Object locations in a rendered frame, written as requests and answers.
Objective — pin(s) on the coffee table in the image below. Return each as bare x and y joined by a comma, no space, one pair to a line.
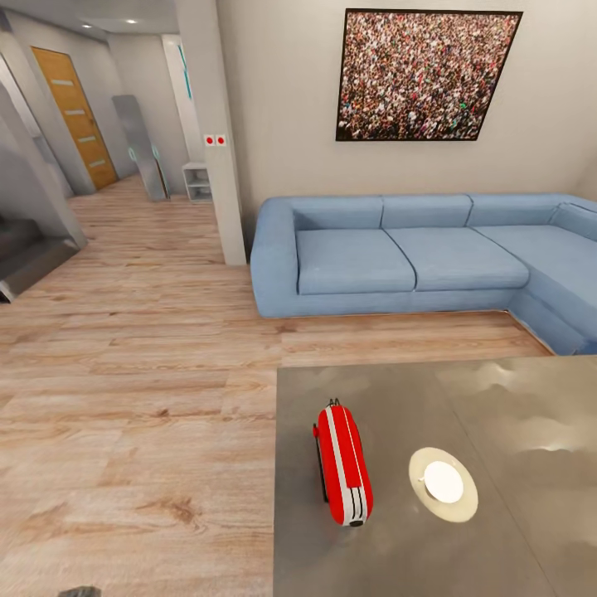
483,473

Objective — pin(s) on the standing mirror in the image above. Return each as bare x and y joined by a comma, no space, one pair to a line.
141,148

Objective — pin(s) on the sofa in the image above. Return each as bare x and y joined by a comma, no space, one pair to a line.
532,255

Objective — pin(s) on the stairs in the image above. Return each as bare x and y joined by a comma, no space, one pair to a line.
27,256

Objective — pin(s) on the door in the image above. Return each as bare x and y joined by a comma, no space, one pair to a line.
70,98

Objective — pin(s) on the radio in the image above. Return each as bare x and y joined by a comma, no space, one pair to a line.
345,482

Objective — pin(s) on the picture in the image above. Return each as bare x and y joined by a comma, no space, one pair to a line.
420,74

